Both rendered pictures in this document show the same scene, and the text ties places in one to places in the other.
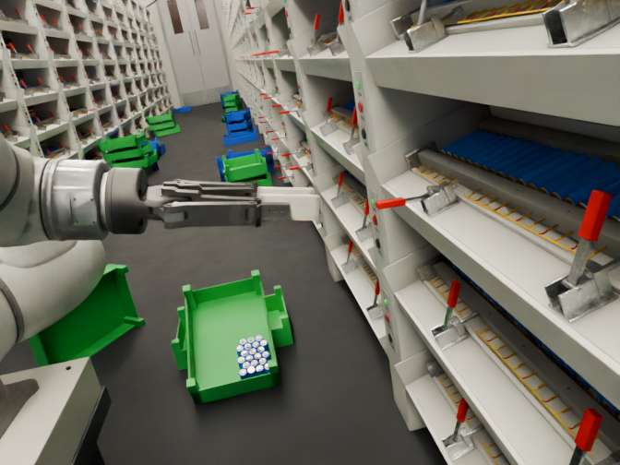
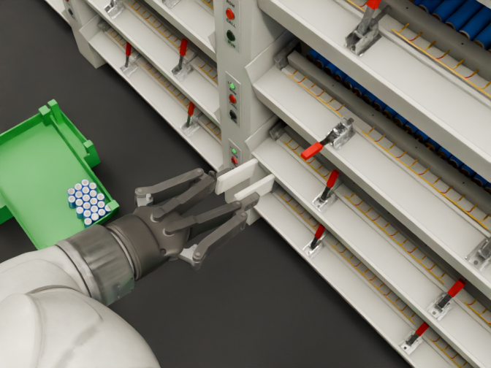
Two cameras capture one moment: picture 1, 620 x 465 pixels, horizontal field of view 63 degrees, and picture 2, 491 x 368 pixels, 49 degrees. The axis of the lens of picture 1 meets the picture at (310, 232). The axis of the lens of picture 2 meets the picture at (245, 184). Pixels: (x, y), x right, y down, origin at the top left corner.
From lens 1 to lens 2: 57 cm
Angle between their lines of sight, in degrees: 45
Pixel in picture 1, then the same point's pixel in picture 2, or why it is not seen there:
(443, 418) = (292, 227)
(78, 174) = (113, 264)
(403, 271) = (259, 136)
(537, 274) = (448, 228)
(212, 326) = (16, 176)
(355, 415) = not seen: hidden behind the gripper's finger
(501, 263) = (419, 215)
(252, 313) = (52, 149)
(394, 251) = (254, 125)
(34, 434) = not seen: outside the picture
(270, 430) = not seen: hidden behind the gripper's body
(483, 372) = (359, 230)
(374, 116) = (253, 33)
